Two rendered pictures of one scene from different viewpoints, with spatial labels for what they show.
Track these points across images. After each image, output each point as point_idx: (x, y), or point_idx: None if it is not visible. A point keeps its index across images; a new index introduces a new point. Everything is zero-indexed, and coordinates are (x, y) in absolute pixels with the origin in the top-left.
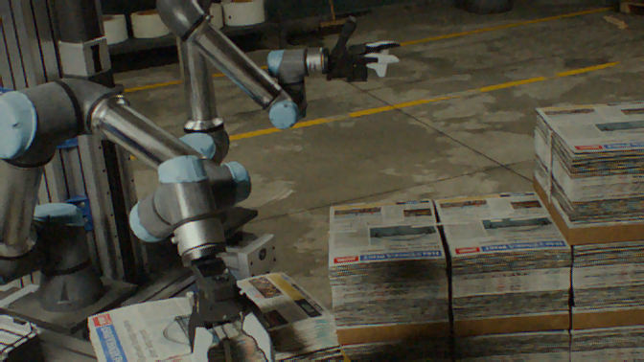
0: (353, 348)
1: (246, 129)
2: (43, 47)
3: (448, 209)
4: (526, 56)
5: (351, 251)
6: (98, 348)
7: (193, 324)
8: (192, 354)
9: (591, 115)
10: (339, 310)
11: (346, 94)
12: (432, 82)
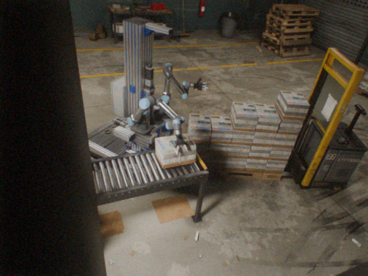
0: None
1: (160, 69)
2: (142, 80)
3: (212, 118)
4: (234, 56)
5: (194, 125)
6: (159, 145)
7: (176, 145)
8: (176, 149)
9: (242, 105)
10: (190, 136)
11: (186, 61)
12: (208, 61)
